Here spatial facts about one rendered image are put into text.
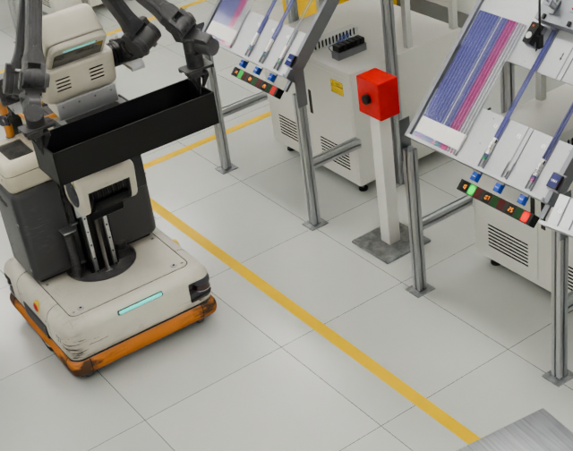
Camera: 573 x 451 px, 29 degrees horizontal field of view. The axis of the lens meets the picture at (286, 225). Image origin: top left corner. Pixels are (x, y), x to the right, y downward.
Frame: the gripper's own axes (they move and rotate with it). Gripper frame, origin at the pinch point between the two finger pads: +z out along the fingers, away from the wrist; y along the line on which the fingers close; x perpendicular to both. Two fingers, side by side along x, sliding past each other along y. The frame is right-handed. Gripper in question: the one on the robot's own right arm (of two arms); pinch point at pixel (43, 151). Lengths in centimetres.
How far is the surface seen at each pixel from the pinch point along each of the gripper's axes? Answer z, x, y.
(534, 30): -1, -48, 160
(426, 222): 78, -14, 135
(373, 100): 39, 19, 139
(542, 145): 27, -71, 141
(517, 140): 28, -61, 139
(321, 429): 111, -52, 54
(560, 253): 57, -88, 131
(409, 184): 60, -13, 129
